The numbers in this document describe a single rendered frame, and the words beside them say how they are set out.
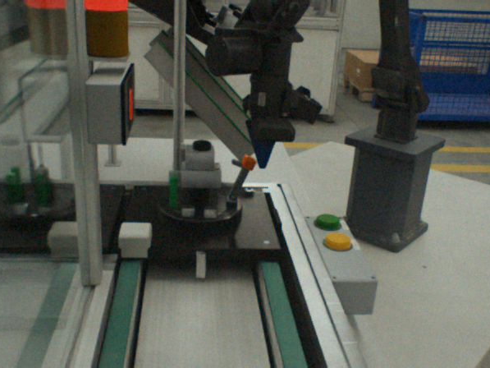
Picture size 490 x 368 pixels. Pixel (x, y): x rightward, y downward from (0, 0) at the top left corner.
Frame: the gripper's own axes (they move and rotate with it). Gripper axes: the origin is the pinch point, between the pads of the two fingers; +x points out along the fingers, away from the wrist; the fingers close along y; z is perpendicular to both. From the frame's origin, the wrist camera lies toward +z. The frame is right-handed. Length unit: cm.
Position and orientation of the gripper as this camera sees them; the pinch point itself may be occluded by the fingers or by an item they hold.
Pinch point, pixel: (263, 148)
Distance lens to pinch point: 92.2
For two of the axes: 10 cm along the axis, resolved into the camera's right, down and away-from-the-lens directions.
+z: 10.0, 0.3, 0.9
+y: -0.8, -3.8, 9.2
